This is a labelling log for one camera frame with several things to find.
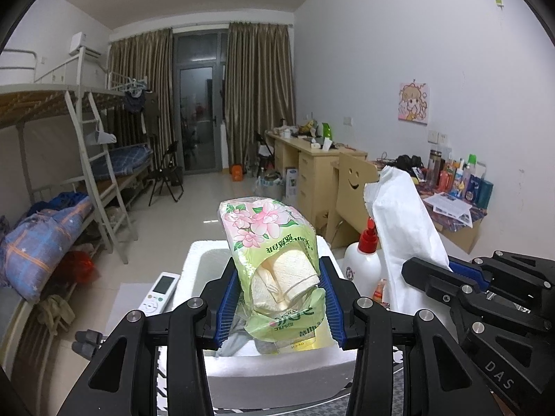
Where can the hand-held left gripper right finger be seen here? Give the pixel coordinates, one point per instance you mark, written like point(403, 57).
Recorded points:
point(334, 312)

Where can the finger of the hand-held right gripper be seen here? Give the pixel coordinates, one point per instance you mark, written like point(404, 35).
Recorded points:
point(433, 281)
point(470, 273)

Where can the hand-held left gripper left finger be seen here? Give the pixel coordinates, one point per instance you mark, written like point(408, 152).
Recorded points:
point(227, 307)

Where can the grey sock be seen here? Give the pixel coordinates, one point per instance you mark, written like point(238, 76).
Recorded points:
point(232, 333)

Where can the white cloth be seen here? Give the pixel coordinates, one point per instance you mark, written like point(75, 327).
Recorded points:
point(403, 225)

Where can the green floral tissue pack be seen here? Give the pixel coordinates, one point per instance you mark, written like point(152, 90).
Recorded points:
point(260, 225)

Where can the white foam box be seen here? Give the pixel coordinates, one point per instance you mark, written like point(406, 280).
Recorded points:
point(277, 381)

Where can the desk with patterned cover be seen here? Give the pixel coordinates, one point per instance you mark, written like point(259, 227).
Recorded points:
point(459, 234)

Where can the red snack packet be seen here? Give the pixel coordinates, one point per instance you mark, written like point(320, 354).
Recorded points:
point(380, 290)

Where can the white red-pump lotion bottle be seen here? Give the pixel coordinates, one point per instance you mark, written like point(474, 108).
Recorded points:
point(362, 268)

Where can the printed paper sheets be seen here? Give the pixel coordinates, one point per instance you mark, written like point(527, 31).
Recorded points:
point(448, 208)

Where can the white remote control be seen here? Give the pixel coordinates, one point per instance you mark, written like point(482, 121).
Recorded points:
point(158, 292)

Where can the row of toiletry bottles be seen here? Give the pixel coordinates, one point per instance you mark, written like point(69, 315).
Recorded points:
point(468, 182)

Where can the black headphones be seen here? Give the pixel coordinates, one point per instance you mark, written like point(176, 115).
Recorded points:
point(409, 162)

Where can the bag of items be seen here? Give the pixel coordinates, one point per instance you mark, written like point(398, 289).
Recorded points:
point(269, 186)

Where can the wooden smiley chair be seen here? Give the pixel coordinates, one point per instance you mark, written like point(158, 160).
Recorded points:
point(351, 182)

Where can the white carton box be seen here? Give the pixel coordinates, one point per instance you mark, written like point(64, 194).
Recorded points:
point(291, 186)

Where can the orange bag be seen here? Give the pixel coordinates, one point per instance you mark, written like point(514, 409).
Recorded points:
point(236, 173)

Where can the light wooden desk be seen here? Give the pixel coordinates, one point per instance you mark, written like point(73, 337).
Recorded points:
point(308, 173)

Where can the black folding chair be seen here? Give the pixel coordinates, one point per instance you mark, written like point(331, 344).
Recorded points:
point(167, 177)

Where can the red bag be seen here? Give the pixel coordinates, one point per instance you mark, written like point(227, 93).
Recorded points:
point(82, 266)

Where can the yellowish crumpled cloth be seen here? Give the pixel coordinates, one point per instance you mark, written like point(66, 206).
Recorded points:
point(54, 312)

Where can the blue checked bedding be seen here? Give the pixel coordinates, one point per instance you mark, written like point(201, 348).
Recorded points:
point(128, 160)

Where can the white bunk ladder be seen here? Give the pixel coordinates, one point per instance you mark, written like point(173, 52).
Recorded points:
point(104, 173)

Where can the blue patterned quilt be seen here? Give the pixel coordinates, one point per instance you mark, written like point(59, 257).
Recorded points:
point(47, 247)

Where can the white hanging holder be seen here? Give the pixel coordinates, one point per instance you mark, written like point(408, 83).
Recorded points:
point(102, 136)

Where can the hanging dark clothes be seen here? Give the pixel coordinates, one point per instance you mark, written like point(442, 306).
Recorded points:
point(136, 108)

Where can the brown curtain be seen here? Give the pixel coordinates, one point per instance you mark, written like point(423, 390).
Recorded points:
point(138, 60)
point(260, 86)

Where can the glass balcony door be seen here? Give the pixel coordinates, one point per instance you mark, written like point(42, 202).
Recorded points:
point(195, 86)

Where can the white metal bunk bed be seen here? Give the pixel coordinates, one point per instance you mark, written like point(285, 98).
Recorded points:
point(125, 84)
point(34, 99)

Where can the white air conditioner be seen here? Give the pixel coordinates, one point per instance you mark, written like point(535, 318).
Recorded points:
point(82, 45)

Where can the white wall socket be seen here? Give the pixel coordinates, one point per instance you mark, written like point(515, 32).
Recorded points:
point(438, 138)

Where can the pink cartoon wall poster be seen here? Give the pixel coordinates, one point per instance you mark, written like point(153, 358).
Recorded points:
point(414, 102)

